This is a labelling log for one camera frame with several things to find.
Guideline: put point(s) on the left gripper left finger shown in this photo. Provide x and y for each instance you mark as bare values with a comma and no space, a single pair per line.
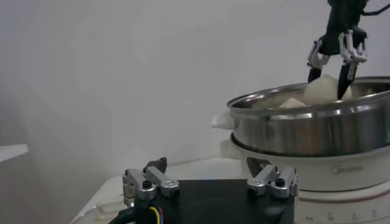
152,179

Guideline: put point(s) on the white steamed baozi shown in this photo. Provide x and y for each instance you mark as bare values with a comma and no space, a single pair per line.
323,89

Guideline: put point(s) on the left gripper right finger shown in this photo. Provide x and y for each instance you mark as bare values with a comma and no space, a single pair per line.
271,179

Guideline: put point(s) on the stainless steel steamer basket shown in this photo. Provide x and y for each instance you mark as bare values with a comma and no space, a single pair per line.
304,134

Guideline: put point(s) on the cream electric cooker pot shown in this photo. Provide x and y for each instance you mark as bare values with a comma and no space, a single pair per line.
320,173

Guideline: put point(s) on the white side table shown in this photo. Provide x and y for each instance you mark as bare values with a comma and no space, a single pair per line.
12,152

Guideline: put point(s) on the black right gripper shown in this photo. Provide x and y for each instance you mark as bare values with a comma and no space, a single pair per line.
341,18

